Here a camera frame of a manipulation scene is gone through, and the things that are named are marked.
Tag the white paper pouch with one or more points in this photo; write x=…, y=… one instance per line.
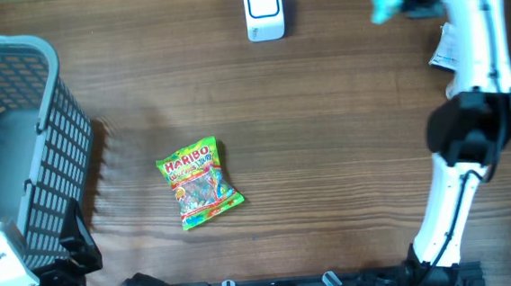
x=444, y=56

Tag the white barcode scanner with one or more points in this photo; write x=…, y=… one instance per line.
x=265, y=19

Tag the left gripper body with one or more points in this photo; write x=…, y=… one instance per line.
x=67, y=275

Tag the grey plastic mesh basket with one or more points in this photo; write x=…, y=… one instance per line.
x=45, y=145

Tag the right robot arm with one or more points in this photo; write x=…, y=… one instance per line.
x=466, y=135

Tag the Haribo gummy candy bag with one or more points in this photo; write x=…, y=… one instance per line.
x=195, y=177

